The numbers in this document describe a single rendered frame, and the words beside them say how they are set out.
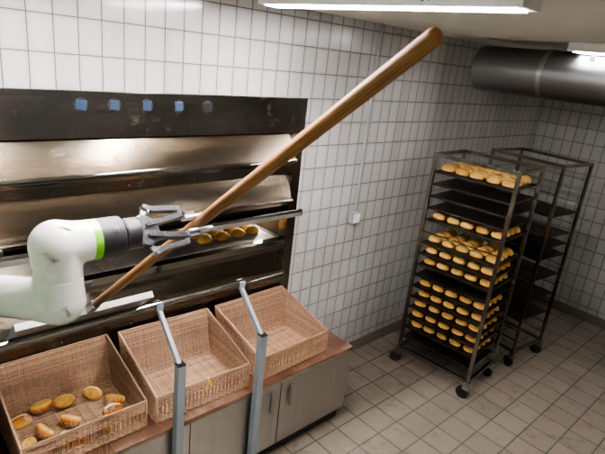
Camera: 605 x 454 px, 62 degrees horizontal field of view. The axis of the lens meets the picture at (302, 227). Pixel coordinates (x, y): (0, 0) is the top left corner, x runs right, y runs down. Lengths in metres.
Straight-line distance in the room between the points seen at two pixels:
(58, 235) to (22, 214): 1.40
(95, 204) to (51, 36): 0.77
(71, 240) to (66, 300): 0.13
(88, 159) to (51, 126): 0.22
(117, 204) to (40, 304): 1.51
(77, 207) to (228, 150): 0.86
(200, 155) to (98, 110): 0.59
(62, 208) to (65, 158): 0.24
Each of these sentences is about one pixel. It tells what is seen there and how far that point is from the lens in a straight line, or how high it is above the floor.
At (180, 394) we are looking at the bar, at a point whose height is 0.80.
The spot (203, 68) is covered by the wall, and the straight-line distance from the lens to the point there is 2.75.
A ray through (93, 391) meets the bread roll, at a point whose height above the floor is 0.64.
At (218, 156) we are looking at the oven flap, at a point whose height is 1.77.
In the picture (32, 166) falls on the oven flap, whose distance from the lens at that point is 2.48.
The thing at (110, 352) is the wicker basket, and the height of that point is 0.77.
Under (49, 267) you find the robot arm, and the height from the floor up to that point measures 1.89.
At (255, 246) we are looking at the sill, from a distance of 3.22.
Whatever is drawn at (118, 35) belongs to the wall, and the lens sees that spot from 2.54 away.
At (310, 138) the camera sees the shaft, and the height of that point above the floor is 2.21.
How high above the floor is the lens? 2.36
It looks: 19 degrees down
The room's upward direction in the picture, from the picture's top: 6 degrees clockwise
